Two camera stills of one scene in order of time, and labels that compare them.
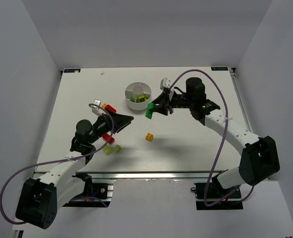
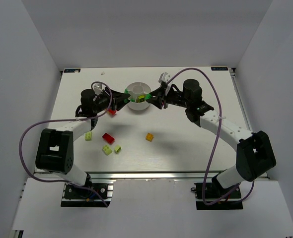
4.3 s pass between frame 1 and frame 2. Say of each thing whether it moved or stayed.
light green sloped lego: stayed
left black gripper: moved
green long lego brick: moved
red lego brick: stayed
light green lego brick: stayed
